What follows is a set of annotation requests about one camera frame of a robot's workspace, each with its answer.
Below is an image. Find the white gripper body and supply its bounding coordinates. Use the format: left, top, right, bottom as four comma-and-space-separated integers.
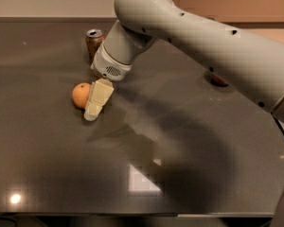
91, 41, 133, 81

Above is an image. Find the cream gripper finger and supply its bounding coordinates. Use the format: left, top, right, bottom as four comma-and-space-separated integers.
84, 79, 114, 121

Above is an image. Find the orange fruit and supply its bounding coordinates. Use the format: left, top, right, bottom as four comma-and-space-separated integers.
72, 82, 91, 109

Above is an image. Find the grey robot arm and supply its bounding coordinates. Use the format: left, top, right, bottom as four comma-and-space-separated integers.
91, 0, 284, 123

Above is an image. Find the brown soda can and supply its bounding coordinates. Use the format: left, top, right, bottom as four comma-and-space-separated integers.
85, 28, 105, 62

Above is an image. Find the red apple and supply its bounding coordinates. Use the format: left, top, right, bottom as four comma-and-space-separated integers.
211, 74, 228, 87

